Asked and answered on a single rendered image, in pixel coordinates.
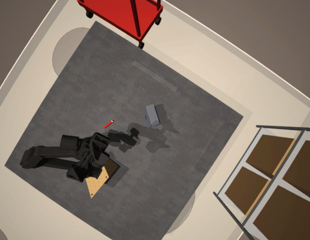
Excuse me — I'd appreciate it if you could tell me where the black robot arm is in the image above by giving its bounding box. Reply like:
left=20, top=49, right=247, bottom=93
left=19, top=135, right=110, bottom=180

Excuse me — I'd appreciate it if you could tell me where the grey panel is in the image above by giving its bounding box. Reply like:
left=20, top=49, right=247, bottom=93
left=141, top=104, right=161, bottom=127

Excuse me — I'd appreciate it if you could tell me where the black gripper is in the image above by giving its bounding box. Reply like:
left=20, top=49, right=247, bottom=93
left=66, top=132, right=111, bottom=183

